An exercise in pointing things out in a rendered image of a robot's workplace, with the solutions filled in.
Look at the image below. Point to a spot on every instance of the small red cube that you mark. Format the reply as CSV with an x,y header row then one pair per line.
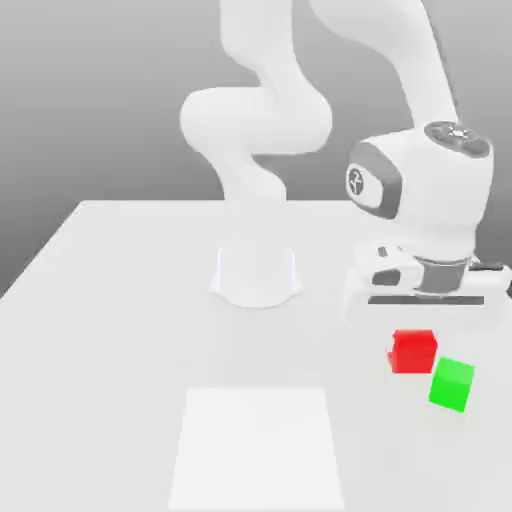
x,y
414,352

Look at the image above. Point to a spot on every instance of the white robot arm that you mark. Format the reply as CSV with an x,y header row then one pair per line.
x,y
256,120

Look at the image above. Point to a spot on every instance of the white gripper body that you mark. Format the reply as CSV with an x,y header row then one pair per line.
x,y
426,310

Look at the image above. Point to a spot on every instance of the small green cube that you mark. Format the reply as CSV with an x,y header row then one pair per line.
x,y
451,384

